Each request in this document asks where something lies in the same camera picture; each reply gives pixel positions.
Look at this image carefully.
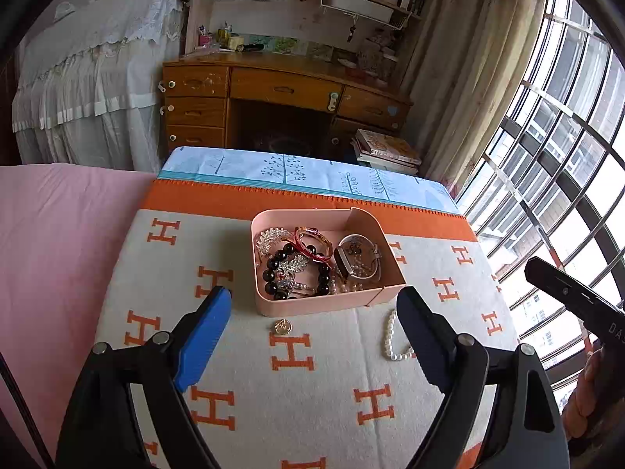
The white pearl bracelet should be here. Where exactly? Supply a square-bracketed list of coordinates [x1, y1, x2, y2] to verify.
[381, 307, 416, 363]
[328, 260, 377, 295]

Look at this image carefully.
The black bead bracelet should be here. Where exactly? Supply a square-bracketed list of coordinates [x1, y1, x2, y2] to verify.
[261, 242, 334, 302]

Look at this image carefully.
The pink smart watch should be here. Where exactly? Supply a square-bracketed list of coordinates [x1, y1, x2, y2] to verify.
[334, 234, 381, 284]

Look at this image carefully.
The red string bracelet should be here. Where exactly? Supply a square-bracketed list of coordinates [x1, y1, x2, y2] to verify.
[291, 226, 343, 274]

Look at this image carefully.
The pink plastic tray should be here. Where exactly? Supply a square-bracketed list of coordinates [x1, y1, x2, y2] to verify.
[251, 208, 406, 317]

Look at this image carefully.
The right hand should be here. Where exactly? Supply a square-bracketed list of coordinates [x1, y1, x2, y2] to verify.
[561, 348, 604, 439]

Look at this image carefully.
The gold round brooch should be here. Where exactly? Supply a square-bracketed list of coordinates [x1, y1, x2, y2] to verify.
[272, 319, 292, 336]

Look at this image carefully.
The window security grille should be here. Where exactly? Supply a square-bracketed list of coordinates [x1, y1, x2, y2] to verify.
[457, 0, 624, 402]

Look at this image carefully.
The pink bed sheet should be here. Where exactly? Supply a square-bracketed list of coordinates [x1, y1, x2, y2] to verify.
[1, 164, 156, 453]

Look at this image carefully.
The blue white tree-print cloth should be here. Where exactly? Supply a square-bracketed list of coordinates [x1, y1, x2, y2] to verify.
[158, 146, 459, 215]

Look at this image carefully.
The stack of books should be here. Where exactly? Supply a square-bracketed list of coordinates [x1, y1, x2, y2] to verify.
[352, 129, 421, 176]

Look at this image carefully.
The wooden desk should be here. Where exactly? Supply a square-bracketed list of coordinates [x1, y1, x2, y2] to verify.
[162, 53, 411, 162]

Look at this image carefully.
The white lace covered piano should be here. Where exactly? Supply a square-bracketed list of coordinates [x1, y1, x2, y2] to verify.
[12, 0, 183, 173]

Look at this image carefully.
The beige curtain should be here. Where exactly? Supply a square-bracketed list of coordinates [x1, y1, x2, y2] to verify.
[402, 0, 546, 195]

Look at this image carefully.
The wooden bookshelf with books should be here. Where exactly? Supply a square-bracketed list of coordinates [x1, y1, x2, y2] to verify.
[186, 0, 427, 59]

